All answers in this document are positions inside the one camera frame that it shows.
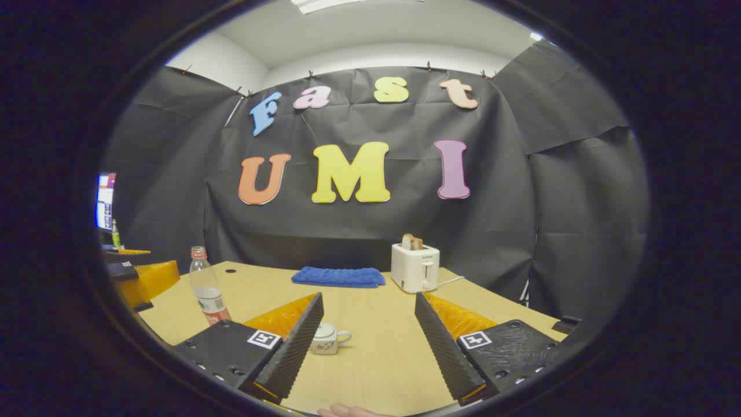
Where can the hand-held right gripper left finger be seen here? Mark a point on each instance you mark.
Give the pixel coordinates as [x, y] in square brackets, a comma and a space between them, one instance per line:
[289, 359]

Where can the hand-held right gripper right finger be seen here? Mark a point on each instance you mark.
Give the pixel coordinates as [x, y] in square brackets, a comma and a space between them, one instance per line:
[446, 356]

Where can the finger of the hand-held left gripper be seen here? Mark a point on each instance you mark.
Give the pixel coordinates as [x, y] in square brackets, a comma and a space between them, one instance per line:
[153, 278]
[130, 253]

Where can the white floral teacup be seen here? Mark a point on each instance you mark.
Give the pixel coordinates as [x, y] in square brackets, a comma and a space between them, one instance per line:
[325, 340]

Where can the clear plastic water bottle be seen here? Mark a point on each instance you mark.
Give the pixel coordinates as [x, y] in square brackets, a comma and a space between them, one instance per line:
[208, 289]

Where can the small green bottle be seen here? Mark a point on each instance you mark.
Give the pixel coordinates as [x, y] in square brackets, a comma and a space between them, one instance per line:
[116, 236]

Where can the computer monitor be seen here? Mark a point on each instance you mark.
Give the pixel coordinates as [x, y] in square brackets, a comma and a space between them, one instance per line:
[105, 202]

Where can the white toaster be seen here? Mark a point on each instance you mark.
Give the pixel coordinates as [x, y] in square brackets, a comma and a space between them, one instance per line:
[412, 267]

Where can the blue folded towel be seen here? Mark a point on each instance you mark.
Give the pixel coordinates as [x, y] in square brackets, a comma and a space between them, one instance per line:
[338, 276]

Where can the bread slices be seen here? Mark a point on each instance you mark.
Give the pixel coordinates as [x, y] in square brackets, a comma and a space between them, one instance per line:
[411, 242]

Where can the black backdrop cloth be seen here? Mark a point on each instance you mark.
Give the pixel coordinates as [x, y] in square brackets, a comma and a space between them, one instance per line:
[359, 231]

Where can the ceiling light panel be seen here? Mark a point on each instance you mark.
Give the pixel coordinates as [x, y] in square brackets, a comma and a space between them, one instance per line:
[324, 4]

